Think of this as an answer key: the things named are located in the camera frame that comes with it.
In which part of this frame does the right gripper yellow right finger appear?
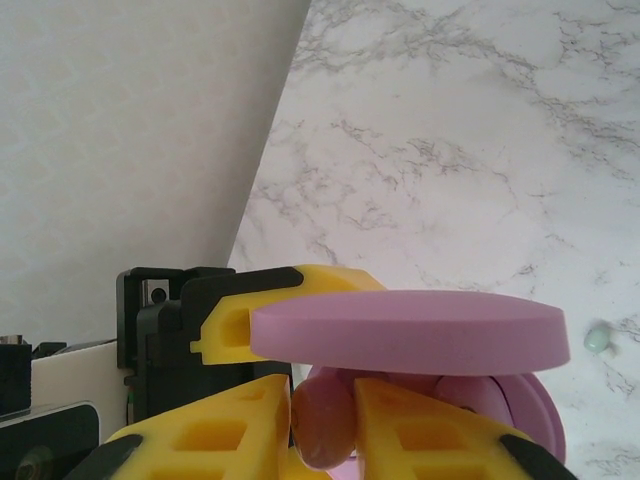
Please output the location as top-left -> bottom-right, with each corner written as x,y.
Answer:
352,377 -> 571,480

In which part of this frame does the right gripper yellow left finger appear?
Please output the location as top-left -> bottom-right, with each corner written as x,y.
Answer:
69,374 -> 295,480

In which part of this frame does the pink wireless earbud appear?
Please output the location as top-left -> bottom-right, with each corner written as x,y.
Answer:
291,373 -> 357,472

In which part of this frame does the purple earbud charging case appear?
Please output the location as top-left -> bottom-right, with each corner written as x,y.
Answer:
248,288 -> 572,480

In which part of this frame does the mint green wireless earbud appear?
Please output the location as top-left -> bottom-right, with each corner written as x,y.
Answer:
583,321 -> 615,357

